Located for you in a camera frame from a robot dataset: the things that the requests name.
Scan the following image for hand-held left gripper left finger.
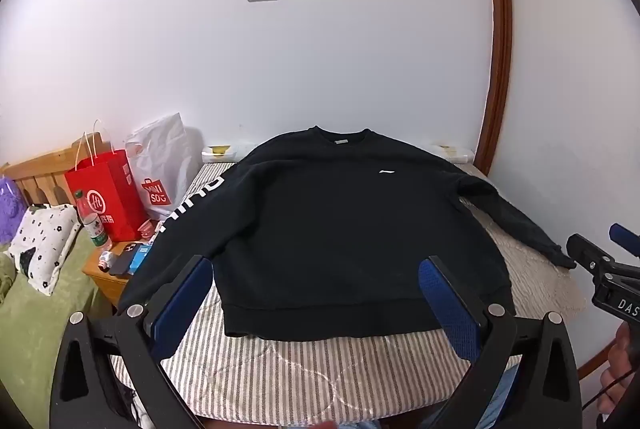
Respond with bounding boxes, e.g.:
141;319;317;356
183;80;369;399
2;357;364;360
49;254;216;429

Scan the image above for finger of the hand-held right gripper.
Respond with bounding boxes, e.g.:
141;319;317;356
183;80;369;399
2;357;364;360
608;222;640;260
566;233;615;277

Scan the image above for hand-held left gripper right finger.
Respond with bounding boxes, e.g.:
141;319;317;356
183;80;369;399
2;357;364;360
417;254;584;429

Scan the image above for black sweatshirt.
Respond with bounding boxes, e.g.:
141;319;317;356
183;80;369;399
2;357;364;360
117;126;578;342

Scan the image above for person's right hand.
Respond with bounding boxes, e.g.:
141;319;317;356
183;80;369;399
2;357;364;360
597;323;640;420

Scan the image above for blue box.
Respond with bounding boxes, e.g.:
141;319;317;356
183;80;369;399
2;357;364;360
127;243;154;276

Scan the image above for wooden nightstand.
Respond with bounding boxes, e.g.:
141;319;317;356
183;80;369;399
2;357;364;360
82;239;151;310

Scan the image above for person's blue jeans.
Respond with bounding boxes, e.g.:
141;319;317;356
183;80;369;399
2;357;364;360
480;361;523;429

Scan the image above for green plastic bottle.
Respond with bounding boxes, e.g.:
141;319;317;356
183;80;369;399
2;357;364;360
74;190;113;251

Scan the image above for red paper bag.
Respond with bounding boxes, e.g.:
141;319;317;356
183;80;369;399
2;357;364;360
64;119;149;243

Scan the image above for striped bed sheet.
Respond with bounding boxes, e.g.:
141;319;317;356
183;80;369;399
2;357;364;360
110;159;588;429

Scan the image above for white plastic bag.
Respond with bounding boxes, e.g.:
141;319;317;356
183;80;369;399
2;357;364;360
124;112;203;221

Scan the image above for green blanket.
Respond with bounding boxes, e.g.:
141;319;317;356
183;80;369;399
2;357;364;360
0;224;117;416

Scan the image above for white floral pillow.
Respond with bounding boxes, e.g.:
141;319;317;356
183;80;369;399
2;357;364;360
7;203;83;297

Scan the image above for white yellow-printed bedding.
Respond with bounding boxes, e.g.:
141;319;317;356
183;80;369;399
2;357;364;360
201;142;476;165

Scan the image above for wooden headboard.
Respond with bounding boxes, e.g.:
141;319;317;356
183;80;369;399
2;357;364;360
0;132;108;210

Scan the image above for purple plush item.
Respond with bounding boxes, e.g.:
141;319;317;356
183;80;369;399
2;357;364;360
0;176;28;246

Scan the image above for black cable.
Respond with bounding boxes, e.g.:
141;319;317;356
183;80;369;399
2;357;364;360
582;366;638;410

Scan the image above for brown wooden door frame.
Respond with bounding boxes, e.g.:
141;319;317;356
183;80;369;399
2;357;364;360
472;0;514;177

